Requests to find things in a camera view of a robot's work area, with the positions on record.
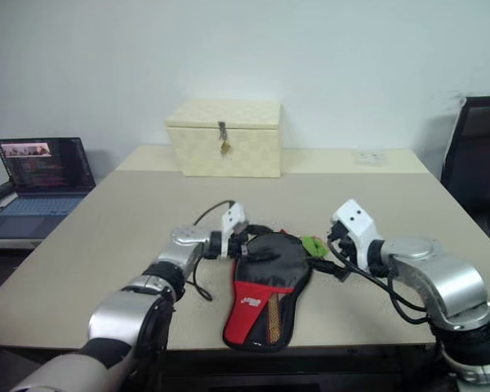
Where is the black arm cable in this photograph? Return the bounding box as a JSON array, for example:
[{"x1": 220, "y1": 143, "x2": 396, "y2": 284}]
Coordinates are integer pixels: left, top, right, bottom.
[
  {"x1": 326, "y1": 240, "x2": 434, "y2": 326},
  {"x1": 183, "y1": 199, "x2": 236, "y2": 303}
]

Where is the black and red paddle case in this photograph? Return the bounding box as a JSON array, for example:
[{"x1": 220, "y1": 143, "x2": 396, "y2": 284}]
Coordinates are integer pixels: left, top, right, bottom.
[{"x1": 221, "y1": 230, "x2": 314, "y2": 353}]

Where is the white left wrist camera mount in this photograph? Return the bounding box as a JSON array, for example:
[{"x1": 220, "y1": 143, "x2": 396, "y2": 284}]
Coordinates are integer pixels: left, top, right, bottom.
[{"x1": 220, "y1": 203, "x2": 250, "y2": 261}]

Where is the open blue laptop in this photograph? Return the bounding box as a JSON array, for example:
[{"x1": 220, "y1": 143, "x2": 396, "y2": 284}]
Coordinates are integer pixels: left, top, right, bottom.
[{"x1": 0, "y1": 136, "x2": 97, "y2": 240}]

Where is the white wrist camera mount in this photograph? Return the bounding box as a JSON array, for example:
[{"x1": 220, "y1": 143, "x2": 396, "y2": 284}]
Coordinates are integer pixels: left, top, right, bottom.
[
  {"x1": 220, "y1": 203, "x2": 250, "y2": 261},
  {"x1": 332, "y1": 198, "x2": 379, "y2": 271}
]

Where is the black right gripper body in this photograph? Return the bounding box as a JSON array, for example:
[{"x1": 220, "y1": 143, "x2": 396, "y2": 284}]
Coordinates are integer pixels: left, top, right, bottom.
[{"x1": 327, "y1": 220, "x2": 354, "y2": 267}]

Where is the clear socket plate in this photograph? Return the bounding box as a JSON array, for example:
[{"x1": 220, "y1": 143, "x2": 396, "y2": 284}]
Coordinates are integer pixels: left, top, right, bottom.
[{"x1": 352, "y1": 149, "x2": 391, "y2": 167}]

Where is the green zipper pull tag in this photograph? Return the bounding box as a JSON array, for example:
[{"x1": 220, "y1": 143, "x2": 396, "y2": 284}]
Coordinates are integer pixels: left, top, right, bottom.
[{"x1": 301, "y1": 234, "x2": 331, "y2": 259}]

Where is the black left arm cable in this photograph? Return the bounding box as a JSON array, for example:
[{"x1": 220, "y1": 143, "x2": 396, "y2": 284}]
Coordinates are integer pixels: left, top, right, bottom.
[{"x1": 183, "y1": 199, "x2": 236, "y2": 303}]

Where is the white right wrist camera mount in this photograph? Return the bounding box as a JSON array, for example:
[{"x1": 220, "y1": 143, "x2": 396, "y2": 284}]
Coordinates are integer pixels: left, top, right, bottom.
[{"x1": 332, "y1": 198, "x2": 379, "y2": 271}]

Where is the black office chair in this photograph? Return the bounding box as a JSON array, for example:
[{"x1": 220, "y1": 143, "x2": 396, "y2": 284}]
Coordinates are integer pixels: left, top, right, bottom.
[{"x1": 439, "y1": 96, "x2": 490, "y2": 247}]

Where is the table tennis paddle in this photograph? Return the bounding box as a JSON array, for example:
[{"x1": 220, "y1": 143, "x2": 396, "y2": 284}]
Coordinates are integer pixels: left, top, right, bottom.
[{"x1": 266, "y1": 291, "x2": 282, "y2": 343}]

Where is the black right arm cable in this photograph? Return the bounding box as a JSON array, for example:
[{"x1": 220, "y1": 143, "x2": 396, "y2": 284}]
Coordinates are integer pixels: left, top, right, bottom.
[{"x1": 326, "y1": 240, "x2": 434, "y2": 326}]

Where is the cream lidded box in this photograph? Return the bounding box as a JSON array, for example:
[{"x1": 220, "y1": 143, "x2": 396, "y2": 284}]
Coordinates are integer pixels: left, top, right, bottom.
[{"x1": 165, "y1": 97, "x2": 283, "y2": 179}]

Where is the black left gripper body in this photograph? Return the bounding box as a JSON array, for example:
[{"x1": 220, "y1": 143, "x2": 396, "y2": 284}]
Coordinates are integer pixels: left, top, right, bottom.
[{"x1": 227, "y1": 223, "x2": 252, "y2": 261}]

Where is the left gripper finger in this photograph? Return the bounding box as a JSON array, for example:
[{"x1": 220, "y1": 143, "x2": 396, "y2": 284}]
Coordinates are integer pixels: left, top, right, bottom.
[
  {"x1": 244, "y1": 223, "x2": 278, "y2": 238},
  {"x1": 239, "y1": 243, "x2": 279, "y2": 265}
]

